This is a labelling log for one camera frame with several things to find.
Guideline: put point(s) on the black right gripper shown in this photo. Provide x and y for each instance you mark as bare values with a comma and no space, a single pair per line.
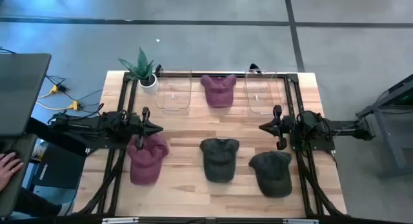
284,126

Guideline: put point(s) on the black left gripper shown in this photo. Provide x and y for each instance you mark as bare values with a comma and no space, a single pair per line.
140,128

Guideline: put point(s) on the maroon baseball cap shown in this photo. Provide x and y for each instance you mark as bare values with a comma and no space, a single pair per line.
146,166
218,93

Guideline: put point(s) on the dark green baseball cap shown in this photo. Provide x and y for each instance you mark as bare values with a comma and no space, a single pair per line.
219,161
272,175

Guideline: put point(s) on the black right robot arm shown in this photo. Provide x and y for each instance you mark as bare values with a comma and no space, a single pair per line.
326,125

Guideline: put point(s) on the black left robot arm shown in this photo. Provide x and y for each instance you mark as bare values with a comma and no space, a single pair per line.
93,125

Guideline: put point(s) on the clear plastic bin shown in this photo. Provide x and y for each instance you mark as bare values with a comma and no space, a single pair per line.
263,93
174,91

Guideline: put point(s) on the white plant pot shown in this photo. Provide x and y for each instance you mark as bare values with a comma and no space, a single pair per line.
151,86

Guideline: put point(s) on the green snake plant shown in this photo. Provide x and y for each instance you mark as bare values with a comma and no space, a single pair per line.
140,67

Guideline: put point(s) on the black desk beam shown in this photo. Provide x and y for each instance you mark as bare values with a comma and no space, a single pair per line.
55,137

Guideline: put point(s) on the black computer tower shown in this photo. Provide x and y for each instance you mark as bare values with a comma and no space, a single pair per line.
59,169

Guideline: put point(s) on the white can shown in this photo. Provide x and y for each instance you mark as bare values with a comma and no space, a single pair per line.
38,150

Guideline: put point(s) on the grey metal stand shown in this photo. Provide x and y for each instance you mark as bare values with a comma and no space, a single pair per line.
392,127

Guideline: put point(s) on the person's leg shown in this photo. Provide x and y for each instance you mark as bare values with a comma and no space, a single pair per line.
38,203

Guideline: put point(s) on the dark grey desk surface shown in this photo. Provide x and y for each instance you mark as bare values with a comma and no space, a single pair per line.
19,182

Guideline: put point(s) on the person's hand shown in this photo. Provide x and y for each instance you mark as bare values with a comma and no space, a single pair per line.
9,169

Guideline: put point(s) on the black aluminium table frame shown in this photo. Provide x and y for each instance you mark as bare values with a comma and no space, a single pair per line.
300,95

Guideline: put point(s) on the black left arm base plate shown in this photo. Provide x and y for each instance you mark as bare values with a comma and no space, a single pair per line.
111,145

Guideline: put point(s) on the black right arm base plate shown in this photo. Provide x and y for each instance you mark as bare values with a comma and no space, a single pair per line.
317,145

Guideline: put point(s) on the small black bracket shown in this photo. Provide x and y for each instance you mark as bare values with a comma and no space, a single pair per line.
158,69
255,67

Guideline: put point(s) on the silver edge bracket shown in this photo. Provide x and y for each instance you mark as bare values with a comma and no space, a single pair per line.
120,220
300,221

